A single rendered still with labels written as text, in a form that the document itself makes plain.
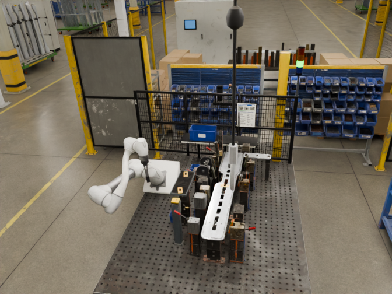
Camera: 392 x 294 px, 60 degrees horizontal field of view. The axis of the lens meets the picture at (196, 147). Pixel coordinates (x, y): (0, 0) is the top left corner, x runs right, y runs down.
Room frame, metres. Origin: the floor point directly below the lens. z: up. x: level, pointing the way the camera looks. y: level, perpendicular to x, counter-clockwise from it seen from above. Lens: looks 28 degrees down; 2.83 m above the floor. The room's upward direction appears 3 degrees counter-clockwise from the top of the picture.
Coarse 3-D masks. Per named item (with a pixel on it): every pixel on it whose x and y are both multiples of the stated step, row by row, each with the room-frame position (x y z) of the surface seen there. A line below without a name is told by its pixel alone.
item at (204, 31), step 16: (192, 0) 10.17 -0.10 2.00; (208, 0) 9.96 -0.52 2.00; (224, 0) 9.75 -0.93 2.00; (176, 16) 9.84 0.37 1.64; (192, 16) 9.75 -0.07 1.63; (208, 16) 9.66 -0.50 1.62; (224, 16) 9.58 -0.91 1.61; (192, 32) 9.75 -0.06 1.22; (208, 32) 9.66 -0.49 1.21; (224, 32) 9.58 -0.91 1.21; (192, 48) 9.76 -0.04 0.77; (208, 48) 9.67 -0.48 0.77; (224, 48) 9.58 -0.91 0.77; (224, 64) 9.58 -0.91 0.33
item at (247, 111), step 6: (240, 108) 3.60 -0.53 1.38; (246, 108) 3.58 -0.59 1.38; (252, 108) 3.57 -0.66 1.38; (240, 114) 3.60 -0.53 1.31; (246, 114) 3.58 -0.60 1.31; (252, 114) 3.57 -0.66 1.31; (240, 120) 3.60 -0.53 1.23; (246, 120) 3.58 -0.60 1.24; (252, 120) 3.57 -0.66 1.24; (240, 126) 3.60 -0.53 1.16; (246, 126) 3.58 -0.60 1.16; (252, 126) 3.57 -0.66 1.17
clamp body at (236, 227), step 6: (234, 222) 2.04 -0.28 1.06; (234, 228) 1.98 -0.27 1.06; (240, 228) 1.97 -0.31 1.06; (234, 234) 1.98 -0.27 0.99; (240, 234) 1.97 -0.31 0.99; (234, 240) 1.98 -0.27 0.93; (240, 240) 1.97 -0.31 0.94; (234, 246) 1.98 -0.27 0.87; (240, 246) 1.99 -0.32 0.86; (234, 252) 1.98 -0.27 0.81; (240, 252) 1.97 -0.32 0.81; (228, 258) 2.01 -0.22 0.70; (234, 258) 1.98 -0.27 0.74; (240, 258) 1.97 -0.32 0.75
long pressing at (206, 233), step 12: (228, 156) 3.17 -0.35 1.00; (240, 156) 3.16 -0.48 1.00; (228, 168) 2.94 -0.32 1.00; (240, 168) 2.93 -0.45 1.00; (228, 180) 2.72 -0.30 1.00; (216, 192) 2.52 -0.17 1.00; (228, 192) 2.52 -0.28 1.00; (216, 204) 2.35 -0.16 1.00; (228, 204) 2.35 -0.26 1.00; (228, 216) 2.19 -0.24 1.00; (204, 228) 2.06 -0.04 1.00; (216, 228) 2.05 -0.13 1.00; (216, 240) 1.93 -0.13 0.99
